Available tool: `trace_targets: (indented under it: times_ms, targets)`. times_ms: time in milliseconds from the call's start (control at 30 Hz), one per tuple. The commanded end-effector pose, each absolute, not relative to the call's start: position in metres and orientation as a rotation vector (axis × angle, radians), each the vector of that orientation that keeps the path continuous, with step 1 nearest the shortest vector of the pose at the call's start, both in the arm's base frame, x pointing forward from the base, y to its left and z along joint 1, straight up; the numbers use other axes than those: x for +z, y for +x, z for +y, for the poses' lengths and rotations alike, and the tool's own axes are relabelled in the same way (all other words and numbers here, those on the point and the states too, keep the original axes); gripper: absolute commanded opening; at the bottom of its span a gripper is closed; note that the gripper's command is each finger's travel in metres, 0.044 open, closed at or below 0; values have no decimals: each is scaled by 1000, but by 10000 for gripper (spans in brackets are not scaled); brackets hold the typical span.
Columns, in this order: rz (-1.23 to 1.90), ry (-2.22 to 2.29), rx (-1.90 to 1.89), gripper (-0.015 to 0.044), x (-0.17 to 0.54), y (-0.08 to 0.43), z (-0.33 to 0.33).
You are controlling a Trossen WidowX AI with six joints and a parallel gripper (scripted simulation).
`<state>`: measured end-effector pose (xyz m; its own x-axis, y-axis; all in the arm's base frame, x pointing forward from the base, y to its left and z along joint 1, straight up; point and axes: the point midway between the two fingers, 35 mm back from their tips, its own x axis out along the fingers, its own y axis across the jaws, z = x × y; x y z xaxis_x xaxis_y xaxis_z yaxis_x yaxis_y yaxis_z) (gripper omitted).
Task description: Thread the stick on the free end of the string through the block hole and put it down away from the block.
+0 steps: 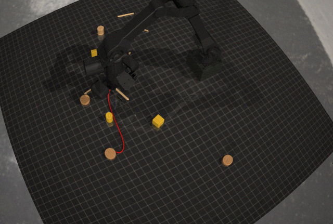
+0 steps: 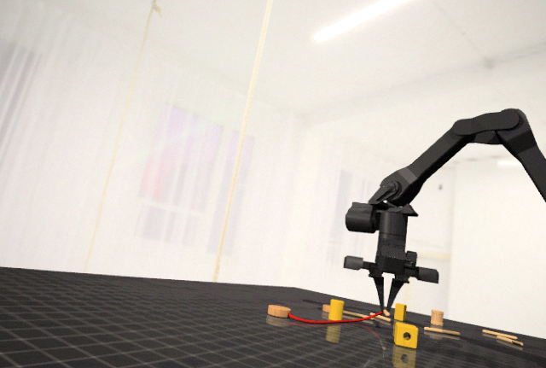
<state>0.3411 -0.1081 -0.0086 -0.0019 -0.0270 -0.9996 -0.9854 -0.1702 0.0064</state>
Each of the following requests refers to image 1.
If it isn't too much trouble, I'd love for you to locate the round wooden disc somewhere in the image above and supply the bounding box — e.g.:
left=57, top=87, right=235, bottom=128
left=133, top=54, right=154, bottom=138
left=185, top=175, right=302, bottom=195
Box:
left=80, top=95, right=90, bottom=105
left=222, top=154, right=233, bottom=166

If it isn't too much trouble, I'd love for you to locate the round wooden button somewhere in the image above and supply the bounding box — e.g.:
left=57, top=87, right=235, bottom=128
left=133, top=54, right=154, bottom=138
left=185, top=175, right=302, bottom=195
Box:
left=105, top=148, right=116, bottom=160

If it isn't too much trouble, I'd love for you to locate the tan wooden cylinder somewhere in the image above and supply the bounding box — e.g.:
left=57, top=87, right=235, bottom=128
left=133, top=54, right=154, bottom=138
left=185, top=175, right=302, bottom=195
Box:
left=97, top=25, right=104, bottom=35

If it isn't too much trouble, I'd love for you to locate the yellow wooden block with hole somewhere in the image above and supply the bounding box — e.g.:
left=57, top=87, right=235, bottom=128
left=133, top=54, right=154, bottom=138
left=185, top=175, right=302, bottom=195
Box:
left=152, top=114, right=164, bottom=128

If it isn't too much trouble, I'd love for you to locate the small yellow block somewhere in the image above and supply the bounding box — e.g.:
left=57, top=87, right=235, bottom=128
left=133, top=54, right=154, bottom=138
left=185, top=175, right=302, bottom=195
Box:
left=91, top=49, right=97, bottom=57

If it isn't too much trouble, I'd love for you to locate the yellow cylinder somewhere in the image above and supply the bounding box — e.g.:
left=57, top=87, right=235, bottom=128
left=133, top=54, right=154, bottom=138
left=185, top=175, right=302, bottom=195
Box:
left=106, top=112, right=113, bottom=123

